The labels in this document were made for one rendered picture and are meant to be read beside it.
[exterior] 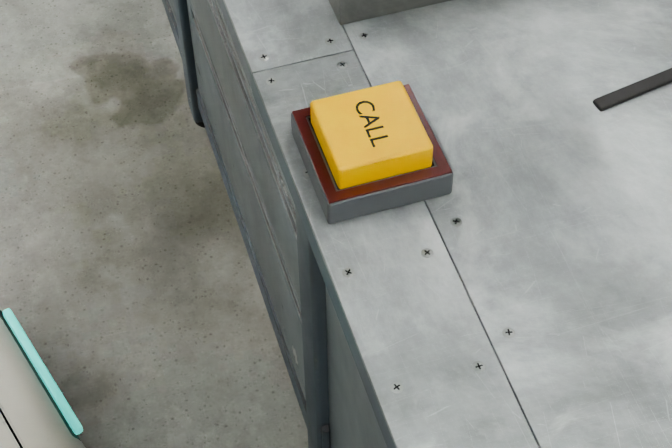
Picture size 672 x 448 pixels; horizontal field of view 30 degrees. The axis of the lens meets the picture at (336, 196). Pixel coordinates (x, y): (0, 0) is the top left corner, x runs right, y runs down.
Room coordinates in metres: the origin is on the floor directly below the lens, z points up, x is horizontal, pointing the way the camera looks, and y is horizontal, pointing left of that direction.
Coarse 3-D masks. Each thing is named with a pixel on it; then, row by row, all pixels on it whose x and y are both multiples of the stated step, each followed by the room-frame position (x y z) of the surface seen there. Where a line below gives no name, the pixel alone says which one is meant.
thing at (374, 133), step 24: (336, 96) 0.54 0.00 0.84; (360, 96) 0.54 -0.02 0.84; (384, 96) 0.54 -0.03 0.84; (408, 96) 0.54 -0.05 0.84; (312, 120) 0.53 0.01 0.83; (336, 120) 0.52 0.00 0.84; (360, 120) 0.52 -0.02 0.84; (384, 120) 0.52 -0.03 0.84; (408, 120) 0.52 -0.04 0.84; (336, 144) 0.50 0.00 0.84; (360, 144) 0.50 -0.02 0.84; (384, 144) 0.50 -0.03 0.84; (408, 144) 0.50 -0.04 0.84; (336, 168) 0.48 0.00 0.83; (360, 168) 0.48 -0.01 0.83; (384, 168) 0.49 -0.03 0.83; (408, 168) 0.49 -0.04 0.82
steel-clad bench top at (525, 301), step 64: (256, 0) 0.67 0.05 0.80; (320, 0) 0.67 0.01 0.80; (512, 0) 0.66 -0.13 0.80; (576, 0) 0.66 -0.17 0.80; (640, 0) 0.66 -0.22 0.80; (256, 64) 0.60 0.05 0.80; (320, 64) 0.60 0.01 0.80; (384, 64) 0.60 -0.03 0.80; (448, 64) 0.60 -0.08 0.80; (512, 64) 0.60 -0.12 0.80; (576, 64) 0.60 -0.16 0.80; (640, 64) 0.60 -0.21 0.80; (448, 128) 0.54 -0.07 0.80; (512, 128) 0.54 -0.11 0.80; (576, 128) 0.54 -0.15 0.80; (640, 128) 0.54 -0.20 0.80; (512, 192) 0.49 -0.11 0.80; (576, 192) 0.49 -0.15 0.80; (640, 192) 0.49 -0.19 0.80; (384, 256) 0.44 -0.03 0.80; (448, 256) 0.44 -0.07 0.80; (512, 256) 0.44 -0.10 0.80; (576, 256) 0.44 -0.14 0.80; (640, 256) 0.44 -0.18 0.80; (384, 320) 0.40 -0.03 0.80; (448, 320) 0.40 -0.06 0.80; (512, 320) 0.40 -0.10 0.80; (576, 320) 0.39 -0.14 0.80; (640, 320) 0.39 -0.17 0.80; (384, 384) 0.36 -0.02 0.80; (448, 384) 0.35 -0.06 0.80; (512, 384) 0.35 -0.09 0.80; (576, 384) 0.35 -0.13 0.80; (640, 384) 0.35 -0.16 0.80
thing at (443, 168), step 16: (304, 112) 0.54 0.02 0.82; (304, 128) 0.53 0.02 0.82; (432, 144) 0.51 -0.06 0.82; (320, 160) 0.50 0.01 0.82; (320, 176) 0.49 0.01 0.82; (400, 176) 0.49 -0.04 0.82; (416, 176) 0.49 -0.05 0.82; (432, 176) 0.49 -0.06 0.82; (336, 192) 0.47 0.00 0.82; (352, 192) 0.47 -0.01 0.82; (368, 192) 0.47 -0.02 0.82
